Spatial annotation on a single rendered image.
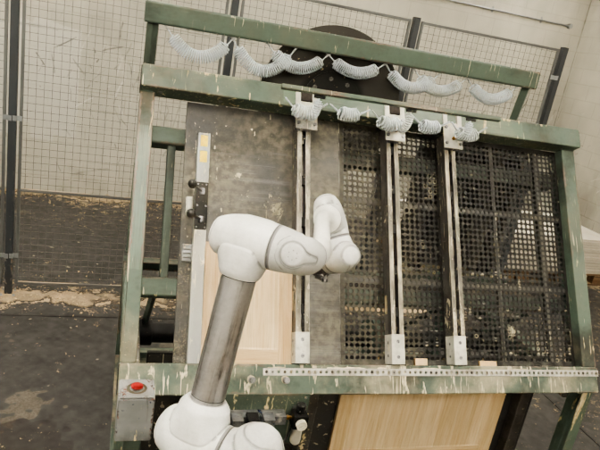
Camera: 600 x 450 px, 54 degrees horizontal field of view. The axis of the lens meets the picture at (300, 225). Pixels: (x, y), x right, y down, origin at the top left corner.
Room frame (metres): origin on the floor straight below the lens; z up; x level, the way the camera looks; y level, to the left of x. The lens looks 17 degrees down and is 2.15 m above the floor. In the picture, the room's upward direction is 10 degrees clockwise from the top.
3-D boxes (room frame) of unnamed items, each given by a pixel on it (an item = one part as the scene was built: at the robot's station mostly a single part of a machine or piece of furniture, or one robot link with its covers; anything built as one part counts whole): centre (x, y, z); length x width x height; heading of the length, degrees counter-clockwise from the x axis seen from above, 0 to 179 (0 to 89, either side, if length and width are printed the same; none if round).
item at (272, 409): (1.95, 0.05, 0.69); 0.50 x 0.14 x 0.24; 108
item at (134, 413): (1.74, 0.45, 0.84); 0.12 x 0.12 x 0.18; 18
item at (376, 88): (3.24, -0.05, 1.85); 0.80 x 0.06 x 0.80; 108
